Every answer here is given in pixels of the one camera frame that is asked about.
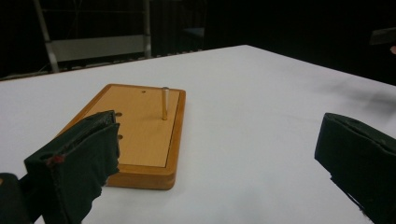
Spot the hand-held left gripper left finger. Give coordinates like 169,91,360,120
23,110,121,224

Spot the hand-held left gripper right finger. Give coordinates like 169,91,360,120
314,112,396,224

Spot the wooden framed picture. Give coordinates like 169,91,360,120
57,83,187,190

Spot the brass peg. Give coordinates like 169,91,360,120
161,86,171,121

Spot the white table mat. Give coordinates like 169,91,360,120
0,45,396,224

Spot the white desk frame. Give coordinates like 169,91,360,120
32,0,153,75

